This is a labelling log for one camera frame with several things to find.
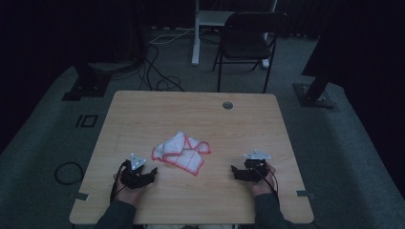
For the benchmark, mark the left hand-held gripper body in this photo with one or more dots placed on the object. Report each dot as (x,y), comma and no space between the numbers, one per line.
(132,178)

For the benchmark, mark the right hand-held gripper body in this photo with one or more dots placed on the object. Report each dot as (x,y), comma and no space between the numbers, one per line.
(254,168)

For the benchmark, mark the white cloth with red edging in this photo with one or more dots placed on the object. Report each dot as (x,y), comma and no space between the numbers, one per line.
(181,152)

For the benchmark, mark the person's left hand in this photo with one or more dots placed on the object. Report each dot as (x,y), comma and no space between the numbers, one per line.
(129,194)

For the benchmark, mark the person's right hand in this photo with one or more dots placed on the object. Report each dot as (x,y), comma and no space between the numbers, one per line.
(262,187)

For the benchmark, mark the grey tape piece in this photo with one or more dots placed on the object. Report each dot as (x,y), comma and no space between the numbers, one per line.
(304,193)
(82,196)

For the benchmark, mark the grey round table grommet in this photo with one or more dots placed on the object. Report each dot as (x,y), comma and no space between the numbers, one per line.
(227,105)

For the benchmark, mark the black metal stand base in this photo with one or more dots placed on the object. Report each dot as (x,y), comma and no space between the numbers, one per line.
(87,86)
(313,95)

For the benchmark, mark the black folding chair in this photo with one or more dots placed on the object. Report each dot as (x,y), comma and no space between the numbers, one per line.
(245,44)

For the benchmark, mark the white desk frame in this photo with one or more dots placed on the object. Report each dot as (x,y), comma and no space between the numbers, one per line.
(199,31)

